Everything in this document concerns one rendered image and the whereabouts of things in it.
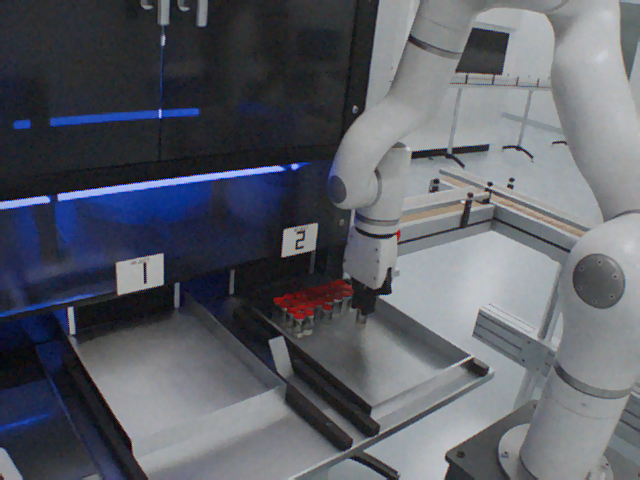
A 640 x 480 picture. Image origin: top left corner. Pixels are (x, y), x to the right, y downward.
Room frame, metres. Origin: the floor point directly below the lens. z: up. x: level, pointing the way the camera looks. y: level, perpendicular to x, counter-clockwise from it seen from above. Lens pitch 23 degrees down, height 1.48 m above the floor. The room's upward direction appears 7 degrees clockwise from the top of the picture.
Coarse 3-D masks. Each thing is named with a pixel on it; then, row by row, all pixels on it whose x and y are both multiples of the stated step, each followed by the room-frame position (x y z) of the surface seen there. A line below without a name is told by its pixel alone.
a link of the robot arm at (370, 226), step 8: (360, 216) 0.96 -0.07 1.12; (360, 224) 0.96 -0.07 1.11; (368, 224) 0.95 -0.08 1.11; (376, 224) 0.94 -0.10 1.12; (384, 224) 0.94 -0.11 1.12; (392, 224) 0.95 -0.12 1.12; (368, 232) 0.96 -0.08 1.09; (376, 232) 0.94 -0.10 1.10; (384, 232) 0.95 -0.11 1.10; (392, 232) 0.95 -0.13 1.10
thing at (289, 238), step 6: (294, 228) 1.05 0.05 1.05; (300, 228) 1.06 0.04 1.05; (306, 228) 1.07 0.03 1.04; (312, 228) 1.08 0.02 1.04; (288, 234) 1.04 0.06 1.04; (294, 234) 1.05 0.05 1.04; (300, 234) 1.06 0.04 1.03; (306, 234) 1.07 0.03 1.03; (312, 234) 1.08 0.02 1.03; (288, 240) 1.04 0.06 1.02; (294, 240) 1.05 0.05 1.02; (306, 240) 1.07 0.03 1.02; (312, 240) 1.08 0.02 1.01; (282, 246) 1.03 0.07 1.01; (288, 246) 1.04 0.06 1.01; (294, 246) 1.05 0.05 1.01; (306, 246) 1.07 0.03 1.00; (312, 246) 1.08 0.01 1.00; (282, 252) 1.03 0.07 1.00; (288, 252) 1.04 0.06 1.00; (294, 252) 1.05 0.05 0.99; (300, 252) 1.06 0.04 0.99
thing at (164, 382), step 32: (128, 320) 0.90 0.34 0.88; (160, 320) 0.92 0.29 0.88; (192, 320) 0.93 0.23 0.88; (96, 352) 0.78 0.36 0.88; (128, 352) 0.80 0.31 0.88; (160, 352) 0.81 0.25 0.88; (192, 352) 0.83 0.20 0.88; (224, 352) 0.84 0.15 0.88; (96, 384) 0.66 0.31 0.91; (128, 384) 0.71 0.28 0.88; (160, 384) 0.73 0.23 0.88; (192, 384) 0.74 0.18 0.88; (224, 384) 0.75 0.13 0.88; (256, 384) 0.76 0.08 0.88; (128, 416) 0.64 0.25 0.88; (160, 416) 0.65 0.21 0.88; (192, 416) 0.66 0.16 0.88; (224, 416) 0.65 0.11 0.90; (160, 448) 0.58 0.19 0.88
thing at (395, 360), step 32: (256, 320) 0.94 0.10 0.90; (352, 320) 1.01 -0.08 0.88; (384, 320) 1.02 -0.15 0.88; (416, 320) 0.98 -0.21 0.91; (320, 352) 0.88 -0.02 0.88; (352, 352) 0.89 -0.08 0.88; (384, 352) 0.90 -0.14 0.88; (416, 352) 0.91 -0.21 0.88; (448, 352) 0.91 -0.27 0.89; (352, 384) 0.79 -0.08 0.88; (384, 384) 0.80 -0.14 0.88; (416, 384) 0.77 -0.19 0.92
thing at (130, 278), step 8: (152, 256) 0.85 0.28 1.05; (160, 256) 0.86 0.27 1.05; (120, 264) 0.81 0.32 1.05; (128, 264) 0.82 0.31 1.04; (136, 264) 0.83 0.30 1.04; (152, 264) 0.85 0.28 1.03; (160, 264) 0.86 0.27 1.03; (120, 272) 0.81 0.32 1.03; (128, 272) 0.82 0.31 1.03; (136, 272) 0.83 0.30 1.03; (152, 272) 0.85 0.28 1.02; (160, 272) 0.86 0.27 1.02; (120, 280) 0.81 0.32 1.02; (128, 280) 0.82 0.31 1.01; (136, 280) 0.83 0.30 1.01; (152, 280) 0.85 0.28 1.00; (160, 280) 0.86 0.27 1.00; (120, 288) 0.81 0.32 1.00; (128, 288) 0.82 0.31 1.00; (136, 288) 0.83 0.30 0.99; (144, 288) 0.84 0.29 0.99
